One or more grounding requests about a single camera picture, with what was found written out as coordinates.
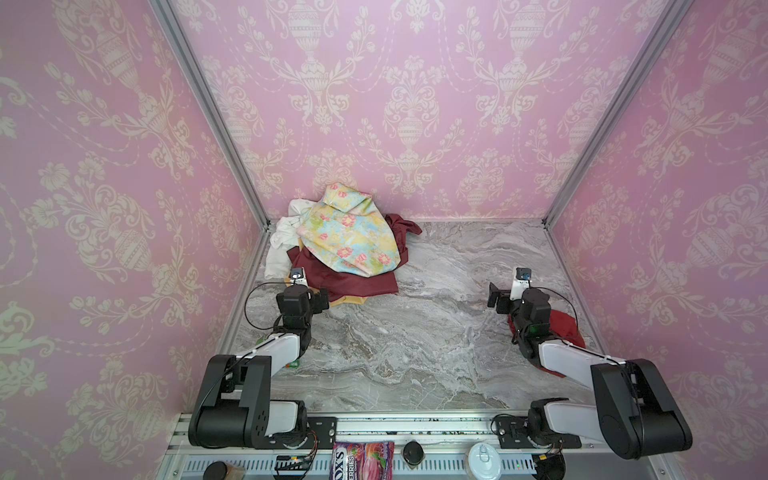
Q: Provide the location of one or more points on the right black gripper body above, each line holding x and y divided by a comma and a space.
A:
496, 297

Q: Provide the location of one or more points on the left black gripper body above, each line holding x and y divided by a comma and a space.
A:
314, 305

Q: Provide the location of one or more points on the red cloth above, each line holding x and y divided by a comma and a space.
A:
562, 326

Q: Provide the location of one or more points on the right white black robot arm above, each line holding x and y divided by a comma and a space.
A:
633, 413

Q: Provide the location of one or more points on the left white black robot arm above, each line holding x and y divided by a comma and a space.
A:
234, 407

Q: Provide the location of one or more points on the maroon cloth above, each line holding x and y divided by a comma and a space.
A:
342, 286

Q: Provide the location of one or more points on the yellow cloth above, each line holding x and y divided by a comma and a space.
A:
353, 300

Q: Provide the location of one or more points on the white cloth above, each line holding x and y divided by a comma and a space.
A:
283, 238

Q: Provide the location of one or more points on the floral pastel cloth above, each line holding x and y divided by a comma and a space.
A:
347, 233

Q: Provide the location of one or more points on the black electronics board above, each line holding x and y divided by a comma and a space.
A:
289, 467

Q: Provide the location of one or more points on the white round lid container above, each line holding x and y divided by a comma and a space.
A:
483, 462

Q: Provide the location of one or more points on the pink candy bag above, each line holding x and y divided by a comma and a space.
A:
362, 461

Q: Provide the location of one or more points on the black round knob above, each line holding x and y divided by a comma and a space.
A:
413, 454

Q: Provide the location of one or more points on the brown black bottle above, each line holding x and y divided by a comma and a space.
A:
220, 470

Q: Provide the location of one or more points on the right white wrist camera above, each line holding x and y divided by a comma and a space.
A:
521, 282

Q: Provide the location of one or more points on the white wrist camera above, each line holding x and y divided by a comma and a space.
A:
297, 276
521, 282

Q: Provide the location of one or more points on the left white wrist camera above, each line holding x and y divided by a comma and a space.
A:
297, 276

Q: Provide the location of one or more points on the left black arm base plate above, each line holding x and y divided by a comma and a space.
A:
321, 430

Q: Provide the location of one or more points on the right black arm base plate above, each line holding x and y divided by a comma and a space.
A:
517, 432

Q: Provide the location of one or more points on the aluminium rail frame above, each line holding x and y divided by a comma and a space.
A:
446, 437

